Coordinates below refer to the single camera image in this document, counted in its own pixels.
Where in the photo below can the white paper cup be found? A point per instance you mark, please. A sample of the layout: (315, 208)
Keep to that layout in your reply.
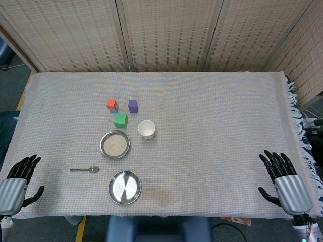
(146, 129)

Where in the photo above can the green foam cube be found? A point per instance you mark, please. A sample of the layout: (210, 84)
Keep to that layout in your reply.
(120, 120)

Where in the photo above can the woven bamboo folding screen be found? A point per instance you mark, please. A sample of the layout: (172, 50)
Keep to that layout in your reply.
(171, 35)

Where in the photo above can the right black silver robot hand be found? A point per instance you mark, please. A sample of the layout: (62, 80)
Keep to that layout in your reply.
(292, 194)

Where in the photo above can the white plastic bag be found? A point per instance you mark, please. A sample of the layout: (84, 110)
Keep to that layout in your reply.
(74, 220)

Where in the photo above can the steel bowl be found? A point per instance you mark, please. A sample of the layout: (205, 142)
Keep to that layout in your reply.
(102, 148)

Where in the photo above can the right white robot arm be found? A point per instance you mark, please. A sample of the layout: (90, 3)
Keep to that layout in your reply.
(309, 230)

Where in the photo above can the metal spoon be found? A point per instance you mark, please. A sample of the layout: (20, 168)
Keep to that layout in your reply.
(94, 170)

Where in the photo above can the blue round chair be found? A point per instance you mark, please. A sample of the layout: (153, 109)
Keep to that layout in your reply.
(4, 53)

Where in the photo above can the orange foam cube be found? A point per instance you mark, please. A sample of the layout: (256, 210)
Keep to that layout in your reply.
(111, 104)

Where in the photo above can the white woven tablecloth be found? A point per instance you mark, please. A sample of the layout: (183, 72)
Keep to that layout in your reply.
(202, 126)

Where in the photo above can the empty steel plate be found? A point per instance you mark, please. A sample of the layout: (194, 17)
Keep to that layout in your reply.
(125, 187)

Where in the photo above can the purple foam cube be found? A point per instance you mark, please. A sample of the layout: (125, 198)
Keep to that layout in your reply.
(133, 111)
(132, 104)

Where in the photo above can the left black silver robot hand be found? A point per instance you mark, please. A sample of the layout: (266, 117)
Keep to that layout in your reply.
(11, 191)

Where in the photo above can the orange patterned snack packet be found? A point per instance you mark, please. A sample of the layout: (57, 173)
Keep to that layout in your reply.
(238, 220)

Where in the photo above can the black box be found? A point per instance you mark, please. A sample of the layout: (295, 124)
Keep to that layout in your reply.
(315, 143)

